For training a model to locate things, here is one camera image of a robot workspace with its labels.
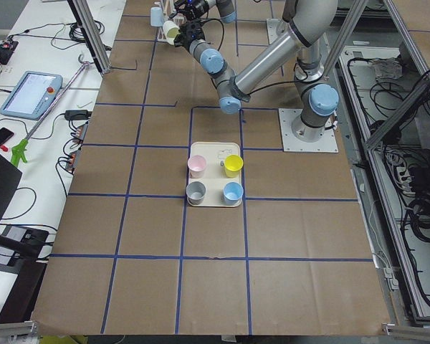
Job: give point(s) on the white plastic cup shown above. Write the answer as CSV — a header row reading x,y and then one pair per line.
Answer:
x,y
171,31

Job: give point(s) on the light blue cup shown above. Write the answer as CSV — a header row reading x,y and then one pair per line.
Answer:
x,y
232,193
156,16

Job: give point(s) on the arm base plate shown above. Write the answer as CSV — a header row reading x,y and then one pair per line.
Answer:
x,y
299,138
275,27

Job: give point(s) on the green handled grabber tool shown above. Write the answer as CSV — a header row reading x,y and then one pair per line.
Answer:
x,y
17,152

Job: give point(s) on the yellow plastic cup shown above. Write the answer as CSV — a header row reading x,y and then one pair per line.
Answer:
x,y
233,165

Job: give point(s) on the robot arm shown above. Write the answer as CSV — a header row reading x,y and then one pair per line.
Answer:
x,y
225,9
303,24

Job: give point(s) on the grey plastic cup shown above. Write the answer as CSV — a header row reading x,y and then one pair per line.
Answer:
x,y
195,192

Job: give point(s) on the black power adapter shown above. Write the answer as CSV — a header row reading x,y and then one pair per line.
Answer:
x,y
77,114

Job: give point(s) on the black smartphone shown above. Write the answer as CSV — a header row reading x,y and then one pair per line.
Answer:
x,y
0,138

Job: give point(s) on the teach pendant tablet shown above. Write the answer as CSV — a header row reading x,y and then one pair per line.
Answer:
x,y
32,96

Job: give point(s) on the light blue cup back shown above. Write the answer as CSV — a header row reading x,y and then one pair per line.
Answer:
x,y
232,193

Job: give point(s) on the light blue cup front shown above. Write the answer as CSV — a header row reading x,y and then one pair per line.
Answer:
x,y
156,16

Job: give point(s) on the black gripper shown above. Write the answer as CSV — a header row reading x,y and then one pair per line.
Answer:
x,y
190,34
193,7

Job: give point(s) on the cream serving tray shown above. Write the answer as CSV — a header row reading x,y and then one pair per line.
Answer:
x,y
214,177

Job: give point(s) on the pink plastic cup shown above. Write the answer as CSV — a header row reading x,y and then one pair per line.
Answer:
x,y
196,166

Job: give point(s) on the aluminium frame post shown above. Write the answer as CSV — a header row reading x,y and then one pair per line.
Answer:
x,y
84,19

